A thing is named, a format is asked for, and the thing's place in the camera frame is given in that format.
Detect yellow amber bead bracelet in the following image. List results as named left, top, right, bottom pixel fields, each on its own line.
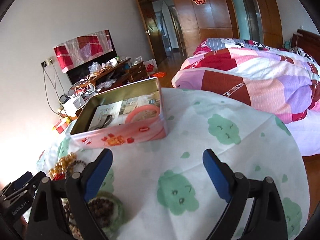
left=48, top=152, right=78, bottom=180

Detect red white carton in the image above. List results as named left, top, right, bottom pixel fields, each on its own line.
left=53, top=118, right=70, bottom=134

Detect white cloth green clouds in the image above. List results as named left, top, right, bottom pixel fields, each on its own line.
left=37, top=88, right=310, bottom=239

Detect white box device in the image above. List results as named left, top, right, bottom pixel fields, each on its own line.
left=62, top=95, right=86, bottom=117

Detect black television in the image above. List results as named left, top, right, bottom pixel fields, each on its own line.
left=67, top=44, right=117, bottom=84

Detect pink cookie tin box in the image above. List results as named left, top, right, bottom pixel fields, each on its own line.
left=69, top=77, right=168, bottom=148

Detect patchwork pink red quilt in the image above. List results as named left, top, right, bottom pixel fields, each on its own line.
left=171, top=38, right=319, bottom=124

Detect patchwork cloth on television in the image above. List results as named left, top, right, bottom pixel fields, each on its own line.
left=53, top=30, right=115, bottom=73

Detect wooden tv cabinet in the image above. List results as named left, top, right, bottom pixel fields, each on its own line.
left=70, top=58, right=149, bottom=93

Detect red plastic bag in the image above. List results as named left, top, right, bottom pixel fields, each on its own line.
left=151, top=72, right=166, bottom=78

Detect wooden headboard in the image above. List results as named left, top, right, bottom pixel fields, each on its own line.
left=291, top=29, right=320, bottom=64

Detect wooden wardrobe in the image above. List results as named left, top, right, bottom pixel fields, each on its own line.
left=174, top=0, right=283, bottom=55

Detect wooden door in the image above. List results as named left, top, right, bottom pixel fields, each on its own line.
left=136, top=0, right=167, bottom=64

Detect wall power socket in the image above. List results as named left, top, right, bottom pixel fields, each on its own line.
left=41, top=57, right=54, bottom=68

